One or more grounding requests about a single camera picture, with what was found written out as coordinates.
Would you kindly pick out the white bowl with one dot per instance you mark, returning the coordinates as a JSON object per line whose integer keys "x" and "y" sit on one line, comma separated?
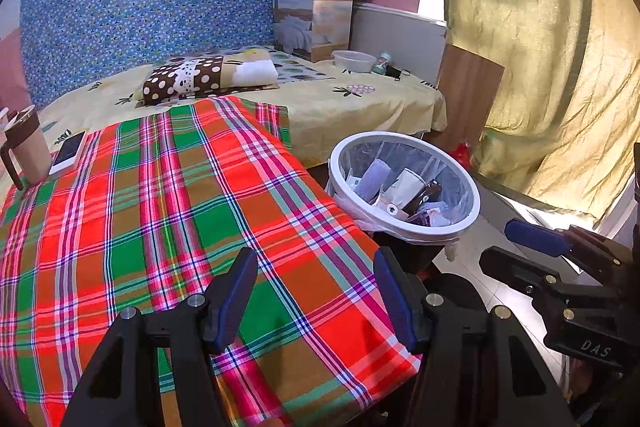
{"x": 352, "y": 59}

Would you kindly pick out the yellow curtain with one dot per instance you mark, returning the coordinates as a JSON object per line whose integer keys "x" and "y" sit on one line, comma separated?
{"x": 550, "y": 57}

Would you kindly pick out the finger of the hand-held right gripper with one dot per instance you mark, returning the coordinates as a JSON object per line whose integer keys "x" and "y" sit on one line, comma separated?
{"x": 520, "y": 274}
{"x": 535, "y": 237}

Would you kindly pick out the brown beige mug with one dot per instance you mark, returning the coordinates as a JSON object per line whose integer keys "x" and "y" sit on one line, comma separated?
{"x": 30, "y": 152}

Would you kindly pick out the white smartphone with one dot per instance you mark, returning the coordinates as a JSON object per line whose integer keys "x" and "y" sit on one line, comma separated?
{"x": 67, "y": 152}

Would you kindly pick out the red object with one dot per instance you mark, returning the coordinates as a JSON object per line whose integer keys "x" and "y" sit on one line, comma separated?
{"x": 461, "y": 152}

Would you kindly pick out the clear plastic bin liner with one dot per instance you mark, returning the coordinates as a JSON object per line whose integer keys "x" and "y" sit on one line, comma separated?
{"x": 360, "y": 212}

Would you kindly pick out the blue floral headboard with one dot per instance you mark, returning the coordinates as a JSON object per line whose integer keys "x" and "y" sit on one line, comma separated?
{"x": 150, "y": 7}

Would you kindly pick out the small green jar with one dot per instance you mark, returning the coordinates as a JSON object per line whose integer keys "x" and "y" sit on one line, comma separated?
{"x": 382, "y": 63}

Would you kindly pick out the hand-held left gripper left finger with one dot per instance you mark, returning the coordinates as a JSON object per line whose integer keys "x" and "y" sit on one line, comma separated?
{"x": 240, "y": 302}

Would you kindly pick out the white board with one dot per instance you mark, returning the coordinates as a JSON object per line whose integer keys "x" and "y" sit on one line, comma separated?
{"x": 395, "y": 37}

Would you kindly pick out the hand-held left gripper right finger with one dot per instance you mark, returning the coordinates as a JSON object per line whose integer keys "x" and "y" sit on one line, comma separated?
{"x": 397, "y": 307}

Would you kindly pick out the small black object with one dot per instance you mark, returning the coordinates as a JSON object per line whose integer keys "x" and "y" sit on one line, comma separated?
{"x": 397, "y": 72}

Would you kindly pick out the wooden board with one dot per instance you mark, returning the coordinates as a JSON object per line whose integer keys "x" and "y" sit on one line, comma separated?
{"x": 470, "y": 97}

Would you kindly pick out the quilt packaging box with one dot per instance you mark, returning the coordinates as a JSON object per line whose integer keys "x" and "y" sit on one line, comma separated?
{"x": 300, "y": 22}

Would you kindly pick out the white trash bin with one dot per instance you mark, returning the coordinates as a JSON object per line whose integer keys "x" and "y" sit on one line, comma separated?
{"x": 395, "y": 137}

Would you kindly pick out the yellow printed bed sheet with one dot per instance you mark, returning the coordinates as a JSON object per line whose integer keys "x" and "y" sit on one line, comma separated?
{"x": 350, "y": 107}

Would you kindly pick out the colourful plaid cloth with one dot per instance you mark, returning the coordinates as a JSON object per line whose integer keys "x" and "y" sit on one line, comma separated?
{"x": 150, "y": 207}

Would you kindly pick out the brown coffee sachet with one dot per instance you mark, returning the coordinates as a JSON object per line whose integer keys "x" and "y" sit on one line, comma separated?
{"x": 430, "y": 194}

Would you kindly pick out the brown polka dot pillow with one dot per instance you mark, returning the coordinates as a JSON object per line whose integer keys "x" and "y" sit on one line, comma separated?
{"x": 170, "y": 79}

